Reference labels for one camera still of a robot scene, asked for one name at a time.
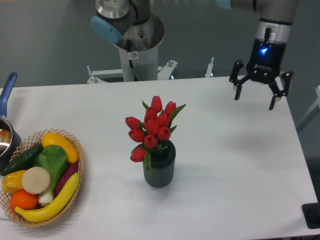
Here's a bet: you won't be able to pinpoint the orange toy fruit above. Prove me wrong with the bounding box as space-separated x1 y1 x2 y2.
10 190 38 213

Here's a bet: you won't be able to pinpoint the white frame at right edge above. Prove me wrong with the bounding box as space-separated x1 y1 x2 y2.
296 85 320 134

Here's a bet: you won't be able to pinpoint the green toy bok choy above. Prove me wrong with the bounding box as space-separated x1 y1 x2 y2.
33 145 68 207

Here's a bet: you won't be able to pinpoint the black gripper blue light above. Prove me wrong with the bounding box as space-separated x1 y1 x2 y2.
228 38 294 111

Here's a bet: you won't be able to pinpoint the yellow toy bell pepper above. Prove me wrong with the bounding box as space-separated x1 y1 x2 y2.
1 170 26 195

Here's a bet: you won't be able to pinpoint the beige round disc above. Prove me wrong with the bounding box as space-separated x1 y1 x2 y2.
21 166 51 195

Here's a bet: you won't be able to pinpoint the yellow toy banana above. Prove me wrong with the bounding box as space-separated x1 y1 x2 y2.
15 172 80 223

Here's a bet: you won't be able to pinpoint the dark grey ribbed vase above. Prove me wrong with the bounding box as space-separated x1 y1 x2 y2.
143 140 176 188

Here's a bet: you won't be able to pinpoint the dark green toy cucumber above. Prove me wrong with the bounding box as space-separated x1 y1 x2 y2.
0 144 44 176

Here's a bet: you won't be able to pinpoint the black device at table edge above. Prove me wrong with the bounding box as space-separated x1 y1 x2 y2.
301 202 320 229

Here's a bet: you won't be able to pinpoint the woven wicker basket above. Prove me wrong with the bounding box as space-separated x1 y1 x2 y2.
0 129 84 227

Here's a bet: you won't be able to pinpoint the purple toy sweet potato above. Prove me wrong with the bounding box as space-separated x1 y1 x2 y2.
54 163 78 196

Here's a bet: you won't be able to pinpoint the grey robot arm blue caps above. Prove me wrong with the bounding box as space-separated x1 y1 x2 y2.
90 0 298 107

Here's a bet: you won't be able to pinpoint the yellow toy squash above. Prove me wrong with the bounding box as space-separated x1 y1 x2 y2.
41 132 79 164

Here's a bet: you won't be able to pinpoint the blue handled saucepan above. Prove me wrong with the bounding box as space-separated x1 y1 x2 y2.
0 72 21 171

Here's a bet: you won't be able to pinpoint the white metal base frame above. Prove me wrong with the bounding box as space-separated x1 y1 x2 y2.
86 56 215 84

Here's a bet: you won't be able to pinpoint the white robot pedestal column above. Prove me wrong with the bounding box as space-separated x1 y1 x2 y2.
114 44 158 82

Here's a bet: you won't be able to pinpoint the red tulip bouquet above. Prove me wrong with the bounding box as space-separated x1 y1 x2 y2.
125 95 186 175

